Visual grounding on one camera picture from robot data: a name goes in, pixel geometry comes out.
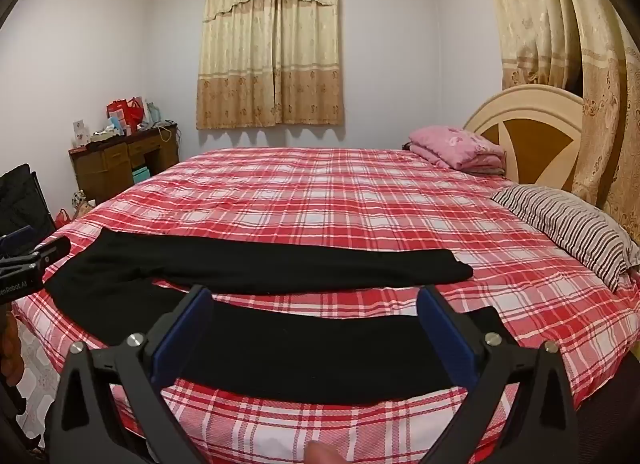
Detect cream wooden headboard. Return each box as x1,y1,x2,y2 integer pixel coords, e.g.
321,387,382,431
462,84,586,193

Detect person's right hand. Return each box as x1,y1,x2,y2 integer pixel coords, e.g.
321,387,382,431
304,441,347,464

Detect pink folded blanket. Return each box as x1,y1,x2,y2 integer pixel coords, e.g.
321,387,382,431
407,125,507,175

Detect beige floral side curtain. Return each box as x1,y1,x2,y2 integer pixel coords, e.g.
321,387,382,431
477,0,640,245

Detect black folding chair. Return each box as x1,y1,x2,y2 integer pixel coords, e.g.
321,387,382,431
0,163,57,245

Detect black pants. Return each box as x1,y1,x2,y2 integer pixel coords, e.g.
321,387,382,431
44,228,517,405

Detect beige window curtain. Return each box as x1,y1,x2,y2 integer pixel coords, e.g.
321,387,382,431
196,0,345,131

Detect person's left hand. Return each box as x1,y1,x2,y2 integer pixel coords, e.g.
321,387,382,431
0,311,25,397

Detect striped pillow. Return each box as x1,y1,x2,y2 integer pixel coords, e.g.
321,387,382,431
491,184,640,293

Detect red plaid bed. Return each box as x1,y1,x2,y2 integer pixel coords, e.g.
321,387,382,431
10,146,640,464

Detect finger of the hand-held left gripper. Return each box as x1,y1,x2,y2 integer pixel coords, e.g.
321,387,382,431
29,236,72,269
0,226,35,253

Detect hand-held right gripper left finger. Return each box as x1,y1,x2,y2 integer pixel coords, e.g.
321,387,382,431
47,285,216,464

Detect brown wooden desk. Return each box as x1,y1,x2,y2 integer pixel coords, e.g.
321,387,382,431
68,123,180,205

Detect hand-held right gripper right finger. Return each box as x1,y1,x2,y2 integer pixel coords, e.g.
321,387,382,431
416,285,582,464

